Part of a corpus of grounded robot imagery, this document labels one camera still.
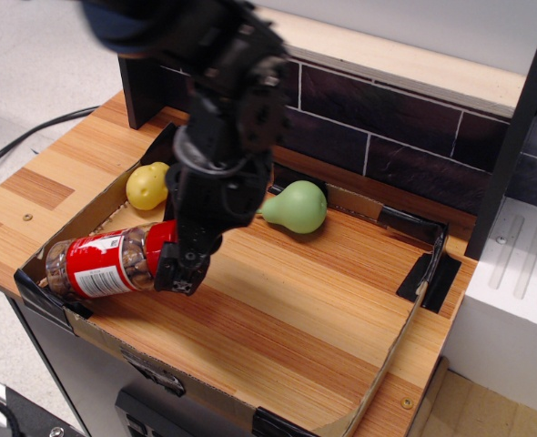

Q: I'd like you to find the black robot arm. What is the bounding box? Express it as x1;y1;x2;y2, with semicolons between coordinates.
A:
82;1;288;295

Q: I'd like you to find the black vertical post right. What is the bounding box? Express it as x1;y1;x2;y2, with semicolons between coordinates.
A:
465;48;537;260

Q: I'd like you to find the black vertical post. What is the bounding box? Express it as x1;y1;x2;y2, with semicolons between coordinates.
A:
465;48;537;260
117;55;192;131

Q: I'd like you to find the black vertical post left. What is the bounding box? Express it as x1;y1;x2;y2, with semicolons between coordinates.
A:
117;55;192;131

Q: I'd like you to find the black cable on floor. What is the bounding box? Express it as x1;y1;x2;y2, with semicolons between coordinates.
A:
0;105;100;176

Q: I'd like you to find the cardboard fence with black tape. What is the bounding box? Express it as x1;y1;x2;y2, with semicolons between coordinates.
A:
15;119;450;436

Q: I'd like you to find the red-capped spice bottle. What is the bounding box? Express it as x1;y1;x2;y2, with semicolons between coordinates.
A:
46;220;177;300

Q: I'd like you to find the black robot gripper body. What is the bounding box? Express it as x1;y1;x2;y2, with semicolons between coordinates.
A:
165;127;272;255

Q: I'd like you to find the yellow toy potato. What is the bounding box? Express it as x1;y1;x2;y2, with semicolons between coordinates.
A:
126;162;169;210

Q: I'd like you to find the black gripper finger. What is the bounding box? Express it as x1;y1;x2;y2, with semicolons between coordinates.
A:
154;242;179;291
175;249;210;295

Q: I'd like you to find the green toy pear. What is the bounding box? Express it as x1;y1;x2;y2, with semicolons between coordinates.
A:
257;180;328;234

